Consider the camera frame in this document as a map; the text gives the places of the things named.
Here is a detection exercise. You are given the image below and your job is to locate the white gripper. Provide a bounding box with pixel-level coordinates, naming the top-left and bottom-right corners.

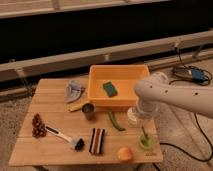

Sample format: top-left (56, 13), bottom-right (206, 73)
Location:
top-left (127, 100), bottom-right (158, 127)

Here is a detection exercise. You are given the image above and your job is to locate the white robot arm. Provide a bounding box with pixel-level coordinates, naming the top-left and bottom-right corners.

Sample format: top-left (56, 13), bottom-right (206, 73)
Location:
top-left (127, 72), bottom-right (213, 127)

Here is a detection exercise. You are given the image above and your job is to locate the dark paper cup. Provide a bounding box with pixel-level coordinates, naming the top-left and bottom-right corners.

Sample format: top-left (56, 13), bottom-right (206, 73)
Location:
top-left (82, 103), bottom-right (95, 120)

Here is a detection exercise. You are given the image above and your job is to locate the green pea pod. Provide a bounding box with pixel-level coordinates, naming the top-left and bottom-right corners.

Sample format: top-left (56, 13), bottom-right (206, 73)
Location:
top-left (108, 111), bottom-right (126, 131)

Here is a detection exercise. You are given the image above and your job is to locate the green sponge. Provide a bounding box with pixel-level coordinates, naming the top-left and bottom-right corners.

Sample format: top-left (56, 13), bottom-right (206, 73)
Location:
top-left (103, 82), bottom-right (118, 97)

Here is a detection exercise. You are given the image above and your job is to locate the yellow plastic bin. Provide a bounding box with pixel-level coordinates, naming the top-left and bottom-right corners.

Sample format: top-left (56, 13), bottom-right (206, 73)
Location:
top-left (87, 64), bottom-right (149, 107)

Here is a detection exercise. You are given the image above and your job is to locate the orange fruit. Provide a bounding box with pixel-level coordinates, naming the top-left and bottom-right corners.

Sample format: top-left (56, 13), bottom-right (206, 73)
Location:
top-left (117, 147), bottom-right (133, 162)

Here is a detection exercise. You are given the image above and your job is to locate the striped brown block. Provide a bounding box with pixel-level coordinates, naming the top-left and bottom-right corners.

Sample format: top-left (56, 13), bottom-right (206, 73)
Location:
top-left (89, 128), bottom-right (105, 155)

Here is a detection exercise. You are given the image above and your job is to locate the blue power box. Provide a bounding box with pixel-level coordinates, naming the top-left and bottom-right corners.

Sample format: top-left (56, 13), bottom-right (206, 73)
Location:
top-left (171, 65), bottom-right (212, 84)

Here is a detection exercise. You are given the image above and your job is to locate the yellow banana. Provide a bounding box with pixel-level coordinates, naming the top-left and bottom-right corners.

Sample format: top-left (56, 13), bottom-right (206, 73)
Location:
top-left (68, 101), bottom-right (89, 112)

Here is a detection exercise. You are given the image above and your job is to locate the grey crumpled cloth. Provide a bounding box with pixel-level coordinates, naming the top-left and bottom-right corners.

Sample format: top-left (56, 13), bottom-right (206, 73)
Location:
top-left (65, 80), bottom-right (85, 103)

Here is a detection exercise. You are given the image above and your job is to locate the wooden table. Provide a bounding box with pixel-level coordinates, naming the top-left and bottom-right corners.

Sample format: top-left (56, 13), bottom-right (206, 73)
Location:
top-left (9, 79), bottom-right (163, 166)

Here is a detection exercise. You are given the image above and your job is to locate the brown pine cone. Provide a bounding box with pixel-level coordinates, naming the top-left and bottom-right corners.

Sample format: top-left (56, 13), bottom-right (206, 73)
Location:
top-left (32, 114), bottom-right (47, 138)

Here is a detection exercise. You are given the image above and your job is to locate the black cable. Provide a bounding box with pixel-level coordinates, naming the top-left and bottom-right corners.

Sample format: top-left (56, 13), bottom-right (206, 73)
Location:
top-left (152, 113), bottom-right (213, 171)

